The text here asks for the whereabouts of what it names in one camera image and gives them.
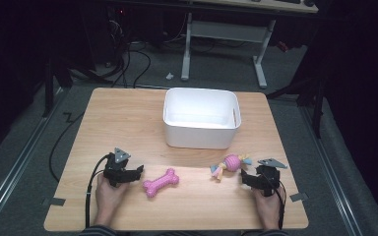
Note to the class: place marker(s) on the grey tape piece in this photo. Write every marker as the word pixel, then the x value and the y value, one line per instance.
pixel 57 201
pixel 298 197

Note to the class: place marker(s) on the desk with white legs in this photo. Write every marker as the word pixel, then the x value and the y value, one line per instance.
pixel 223 31

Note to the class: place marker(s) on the pink bone toy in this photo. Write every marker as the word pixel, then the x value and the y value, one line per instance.
pixel 160 183

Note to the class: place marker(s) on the person's left hand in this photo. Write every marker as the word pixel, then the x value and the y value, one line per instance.
pixel 107 196

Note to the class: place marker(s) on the metal floor rail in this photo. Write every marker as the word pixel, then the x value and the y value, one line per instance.
pixel 333 177
pixel 10 167

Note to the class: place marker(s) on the white paper scrap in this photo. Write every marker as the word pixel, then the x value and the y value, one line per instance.
pixel 169 76

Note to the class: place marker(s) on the black metal stand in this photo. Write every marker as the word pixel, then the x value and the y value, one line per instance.
pixel 48 88
pixel 317 108

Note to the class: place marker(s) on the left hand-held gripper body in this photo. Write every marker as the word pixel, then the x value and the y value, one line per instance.
pixel 115 170

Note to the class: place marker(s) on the person's right hand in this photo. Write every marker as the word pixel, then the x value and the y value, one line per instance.
pixel 269 206

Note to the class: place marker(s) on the white plastic bin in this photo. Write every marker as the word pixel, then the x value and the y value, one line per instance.
pixel 201 131

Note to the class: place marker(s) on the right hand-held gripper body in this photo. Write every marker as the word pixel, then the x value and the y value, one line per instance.
pixel 268 177

